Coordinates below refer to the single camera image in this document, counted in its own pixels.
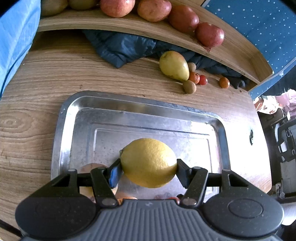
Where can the red apple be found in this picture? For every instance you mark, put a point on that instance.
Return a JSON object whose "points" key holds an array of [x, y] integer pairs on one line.
{"points": [[209, 35], [117, 8], [154, 10], [183, 19]]}

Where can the light blue cloth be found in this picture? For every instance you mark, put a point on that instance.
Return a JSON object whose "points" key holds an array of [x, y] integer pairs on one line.
{"points": [[19, 25]]}

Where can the yellow lemon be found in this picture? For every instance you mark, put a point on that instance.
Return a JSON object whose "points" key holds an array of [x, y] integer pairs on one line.
{"points": [[148, 162]]}

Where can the orange mandarin beside mango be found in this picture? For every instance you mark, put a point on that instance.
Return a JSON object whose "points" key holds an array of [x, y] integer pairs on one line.
{"points": [[194, 77]]}

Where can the curved wooden shelf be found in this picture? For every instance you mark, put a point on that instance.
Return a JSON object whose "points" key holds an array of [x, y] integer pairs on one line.
{"points": [[236, 51]]}

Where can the red apple rightmost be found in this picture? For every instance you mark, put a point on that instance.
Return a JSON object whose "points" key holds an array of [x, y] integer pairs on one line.
{"points": [[209, 35]]}

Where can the orange mandarin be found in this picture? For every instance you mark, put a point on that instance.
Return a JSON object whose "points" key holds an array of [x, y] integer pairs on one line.
{"points": [[224, 82], [194, 77]]}

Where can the red cherry tomato on table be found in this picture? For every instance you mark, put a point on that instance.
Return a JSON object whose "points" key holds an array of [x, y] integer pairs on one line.
{"points": [[203, 80]]}

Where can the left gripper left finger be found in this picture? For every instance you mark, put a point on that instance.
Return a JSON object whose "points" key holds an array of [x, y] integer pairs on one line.
{"points": [[103, 181]]}

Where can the silver metal tray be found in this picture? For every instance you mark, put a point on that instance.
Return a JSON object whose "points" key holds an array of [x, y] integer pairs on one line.
{"points": [[93, 127]]}

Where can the red apple leftmost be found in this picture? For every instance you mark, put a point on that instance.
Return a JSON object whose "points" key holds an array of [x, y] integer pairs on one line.
{"points": [[117, 8]]}

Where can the dark blue jacket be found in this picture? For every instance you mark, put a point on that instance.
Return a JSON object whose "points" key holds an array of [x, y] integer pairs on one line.
{"points": [[119, 49]]}

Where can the blue dotted cushion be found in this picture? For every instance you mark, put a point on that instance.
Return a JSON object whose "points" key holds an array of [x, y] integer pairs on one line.
{"points": [[270, 26]]}

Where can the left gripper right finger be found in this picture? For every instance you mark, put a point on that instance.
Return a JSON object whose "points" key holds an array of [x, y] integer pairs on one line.
{"points": [[194, 181]]}

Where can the brown kiwi shelf far left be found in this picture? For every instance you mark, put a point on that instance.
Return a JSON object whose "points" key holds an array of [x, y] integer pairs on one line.
{"points": [[52, 7]]}

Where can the red cherry tomato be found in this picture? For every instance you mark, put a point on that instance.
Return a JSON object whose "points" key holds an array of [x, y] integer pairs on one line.
{"points": [[167, 196], [203, 80]]}

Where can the yellow green mango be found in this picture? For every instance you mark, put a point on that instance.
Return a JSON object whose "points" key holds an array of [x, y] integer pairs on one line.
{"points": [[173, 65]]}

